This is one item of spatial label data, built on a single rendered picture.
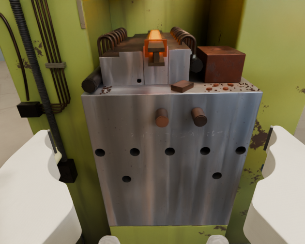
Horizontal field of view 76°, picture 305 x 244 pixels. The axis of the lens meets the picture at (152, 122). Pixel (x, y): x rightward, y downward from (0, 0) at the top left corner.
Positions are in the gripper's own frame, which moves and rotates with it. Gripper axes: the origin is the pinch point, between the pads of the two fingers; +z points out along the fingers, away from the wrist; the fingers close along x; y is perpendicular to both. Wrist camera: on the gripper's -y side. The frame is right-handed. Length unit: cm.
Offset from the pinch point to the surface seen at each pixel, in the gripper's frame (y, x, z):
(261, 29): -2, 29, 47
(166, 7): -8, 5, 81
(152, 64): 1.4, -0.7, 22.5
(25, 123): 100, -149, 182
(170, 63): 3.6, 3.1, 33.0
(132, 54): 1.6, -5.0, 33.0
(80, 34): -2, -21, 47
